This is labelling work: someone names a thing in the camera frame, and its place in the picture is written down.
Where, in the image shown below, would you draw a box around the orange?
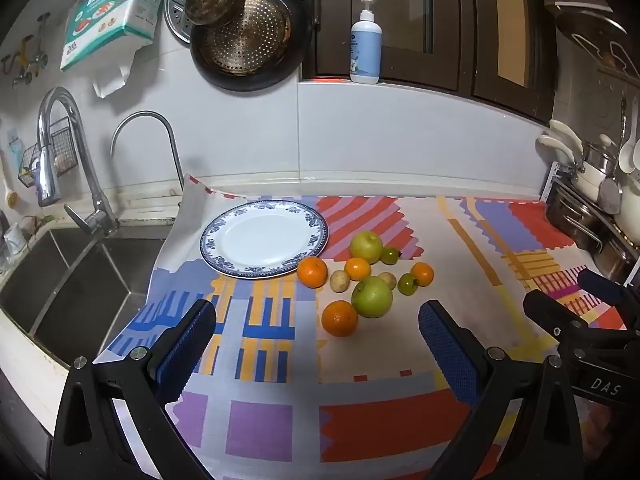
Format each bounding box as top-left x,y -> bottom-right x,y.
297,256 -> 329,289
344,257 -> 372,282
321,300 -> 359,338
410,262 -> 435,287

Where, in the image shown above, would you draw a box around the black wire basket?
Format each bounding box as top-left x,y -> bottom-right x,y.
17,116 -> 73,188

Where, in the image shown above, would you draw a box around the blue rimmed white plate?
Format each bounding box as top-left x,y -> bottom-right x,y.
200,200 -> 330,281

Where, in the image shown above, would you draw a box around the metal spatula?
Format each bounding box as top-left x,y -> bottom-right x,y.
599,97 -> 628,216

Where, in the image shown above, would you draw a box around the black frying pan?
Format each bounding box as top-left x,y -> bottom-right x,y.
189,0 -> 313,92

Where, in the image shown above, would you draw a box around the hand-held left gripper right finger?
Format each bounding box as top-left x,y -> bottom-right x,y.
418,299 -> 586,480

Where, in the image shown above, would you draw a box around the colourful patterned table mat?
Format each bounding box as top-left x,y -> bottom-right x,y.
95,174 -> 640,480

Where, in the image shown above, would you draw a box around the stainless steel pot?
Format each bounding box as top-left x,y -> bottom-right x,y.
595,230 -> 640,283
545,180 -> 608,253

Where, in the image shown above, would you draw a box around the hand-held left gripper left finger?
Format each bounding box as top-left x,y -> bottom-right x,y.
47,299 -> 218,480

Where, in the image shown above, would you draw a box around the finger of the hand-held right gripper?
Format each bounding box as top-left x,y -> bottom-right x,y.
576,268 -> 640,311
523,289 -> 640,362

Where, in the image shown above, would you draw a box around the teal and white box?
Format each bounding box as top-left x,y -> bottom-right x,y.
60,0 -> 169,72

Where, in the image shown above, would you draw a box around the green apple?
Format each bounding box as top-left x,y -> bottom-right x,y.
351,275 -> 394,319
349,230 -> 384,264

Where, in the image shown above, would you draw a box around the large chrome faucet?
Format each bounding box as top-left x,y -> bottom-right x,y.
37,86 -> 121,236

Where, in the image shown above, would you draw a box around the stainless steel sink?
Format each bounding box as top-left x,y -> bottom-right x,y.
0,227 -> 173,361

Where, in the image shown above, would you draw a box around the white ladle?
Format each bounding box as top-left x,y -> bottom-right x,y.
618,105 -> 640,176

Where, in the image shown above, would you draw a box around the thin gooseneck faucet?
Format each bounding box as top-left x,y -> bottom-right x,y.
110,111 -> 186,206

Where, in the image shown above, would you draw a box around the stainless pots with utensils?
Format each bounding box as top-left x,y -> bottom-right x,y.
535,119 -> 626,201

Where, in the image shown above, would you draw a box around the white plastic bag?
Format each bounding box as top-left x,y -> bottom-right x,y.
92,42 -> 151,99

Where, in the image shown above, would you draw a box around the dark wooden window frame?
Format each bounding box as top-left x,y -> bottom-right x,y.
300,0 -> 558,126

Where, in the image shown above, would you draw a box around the white pump bottle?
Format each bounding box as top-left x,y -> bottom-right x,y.
349,0 -> 383,85

